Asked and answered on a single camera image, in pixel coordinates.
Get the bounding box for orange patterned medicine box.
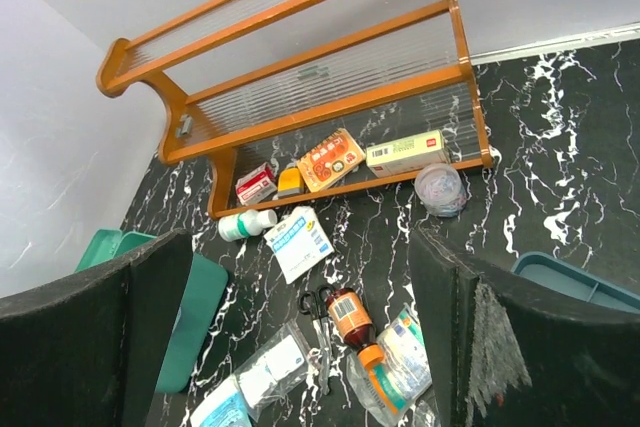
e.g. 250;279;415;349
296;128;366;193

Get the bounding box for blue white mask packet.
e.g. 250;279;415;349
190;374;252;427

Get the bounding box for clear round plastic jar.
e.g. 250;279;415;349
414;163;467;218

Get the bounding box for red white medicine box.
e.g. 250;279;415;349
235;162;277;206

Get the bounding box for black handled scissors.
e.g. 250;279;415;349
297;284;335;395

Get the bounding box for blue divided tray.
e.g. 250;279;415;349
511;252;639;314

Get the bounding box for green medicine kit box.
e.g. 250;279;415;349
76;229;229;394

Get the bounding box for yellow grey small box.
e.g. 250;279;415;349
277;167;306;198

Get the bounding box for bagged white gauze pads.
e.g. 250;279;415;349
235;319;315;411

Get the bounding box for brown orange-capped syrup bottle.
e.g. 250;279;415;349
325;288;385;370

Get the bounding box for orange wooden shelf rack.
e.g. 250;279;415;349
96;0;493;218

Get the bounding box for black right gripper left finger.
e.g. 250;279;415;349
1;229;193;426

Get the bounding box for cream long medicine box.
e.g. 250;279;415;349
366;130;450;178

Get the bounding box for white blue sachet packet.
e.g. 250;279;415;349
264;206;334;284

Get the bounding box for white green medicine bottle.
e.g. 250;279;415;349
218;209;278;242

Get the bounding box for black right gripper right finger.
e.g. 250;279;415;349
409;229;639;426

